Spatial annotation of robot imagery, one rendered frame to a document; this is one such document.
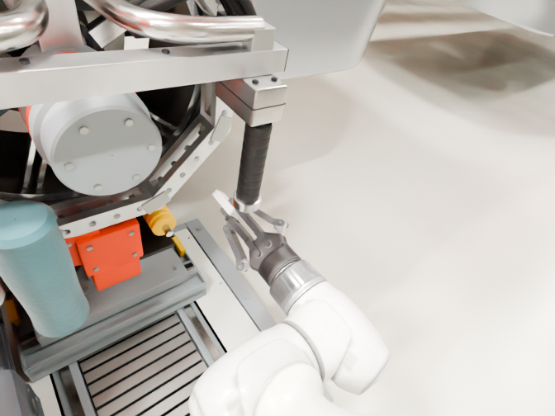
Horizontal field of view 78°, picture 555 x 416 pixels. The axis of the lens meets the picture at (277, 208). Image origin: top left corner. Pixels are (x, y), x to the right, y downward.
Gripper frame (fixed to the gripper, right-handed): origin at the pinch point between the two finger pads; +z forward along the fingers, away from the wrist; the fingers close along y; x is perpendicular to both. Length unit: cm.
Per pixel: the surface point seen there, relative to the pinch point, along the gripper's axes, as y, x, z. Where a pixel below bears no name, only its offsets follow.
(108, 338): -55, -17, 12
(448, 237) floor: 44, -134, -17
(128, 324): -49, -19, 12
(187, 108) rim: 8.9, 8.4, 17.8
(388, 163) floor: 60, -149, 41
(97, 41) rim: 8.0, 28.4, 19.6
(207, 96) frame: 13.6, 10.3, 13.4
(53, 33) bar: 6.2, 37.2, 9.6
